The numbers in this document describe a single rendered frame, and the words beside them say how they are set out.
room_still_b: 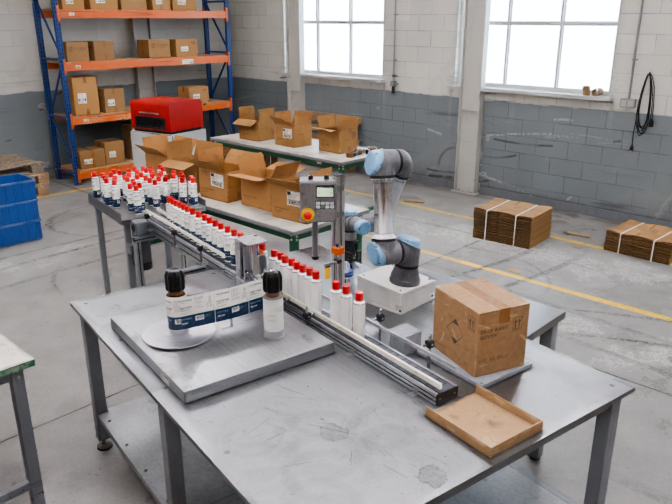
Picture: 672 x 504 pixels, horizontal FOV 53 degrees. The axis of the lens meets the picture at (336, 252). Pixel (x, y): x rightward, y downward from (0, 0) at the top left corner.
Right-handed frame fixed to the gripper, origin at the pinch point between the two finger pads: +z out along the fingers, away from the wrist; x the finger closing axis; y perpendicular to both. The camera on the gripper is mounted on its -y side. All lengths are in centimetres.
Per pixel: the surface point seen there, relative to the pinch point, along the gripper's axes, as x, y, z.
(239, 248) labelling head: -53, -21, -23
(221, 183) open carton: 68, -196, -6
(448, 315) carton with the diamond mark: -35, 88, -15
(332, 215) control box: -35, 23, -44
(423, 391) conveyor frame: -65, 98, 2
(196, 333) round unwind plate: -98, 3, -1
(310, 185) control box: -42, 17, -58
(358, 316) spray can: -53, 56, -11
